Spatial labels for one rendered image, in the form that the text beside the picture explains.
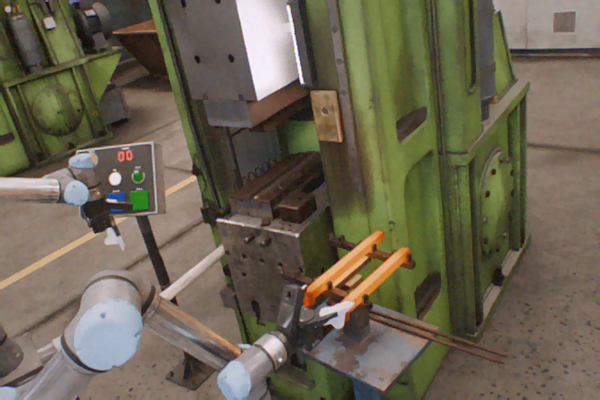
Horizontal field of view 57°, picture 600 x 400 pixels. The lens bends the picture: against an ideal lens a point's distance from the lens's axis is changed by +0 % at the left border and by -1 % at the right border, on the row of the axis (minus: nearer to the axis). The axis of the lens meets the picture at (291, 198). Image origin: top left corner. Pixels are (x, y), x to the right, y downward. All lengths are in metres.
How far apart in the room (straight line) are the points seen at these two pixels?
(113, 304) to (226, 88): 1.01
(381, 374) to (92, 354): 0.85
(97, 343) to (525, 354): 2.03
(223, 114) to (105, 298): 1.01
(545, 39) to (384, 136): 5.33
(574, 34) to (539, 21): 0.39
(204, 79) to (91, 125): 4.95
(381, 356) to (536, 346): 1.20
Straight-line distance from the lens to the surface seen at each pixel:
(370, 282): 1.52
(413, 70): 2.10
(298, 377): 2.48
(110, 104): 7.31
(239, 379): 1.21
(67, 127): 6.74
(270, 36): 1.89
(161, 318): 1.26
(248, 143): 2.28
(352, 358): 1.71
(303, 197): 1.99
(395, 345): 1.73
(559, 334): 2.85
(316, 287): 1.53
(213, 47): 1.88
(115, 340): 1.09
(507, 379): 2.62
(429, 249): 2.41
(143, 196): 2.24
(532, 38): 7.08
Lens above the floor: 1.85
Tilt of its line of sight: 26 degrees down
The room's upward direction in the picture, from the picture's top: 12 degrees counter-clockwise
